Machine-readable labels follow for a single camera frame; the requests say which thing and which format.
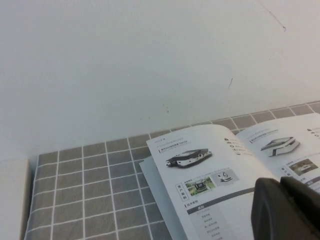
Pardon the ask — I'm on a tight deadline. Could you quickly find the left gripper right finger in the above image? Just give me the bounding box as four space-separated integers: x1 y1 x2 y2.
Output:
279 175 320 240

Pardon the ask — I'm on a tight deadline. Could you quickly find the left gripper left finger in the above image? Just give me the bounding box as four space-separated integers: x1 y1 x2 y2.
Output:
251 177 319 240

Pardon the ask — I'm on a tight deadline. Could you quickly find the white product catalogue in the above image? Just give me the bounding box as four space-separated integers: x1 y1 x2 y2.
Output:
138 113 320 240

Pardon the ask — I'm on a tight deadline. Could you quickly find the grey checked tablecloth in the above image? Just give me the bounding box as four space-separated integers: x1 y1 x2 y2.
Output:
24 99 320 240

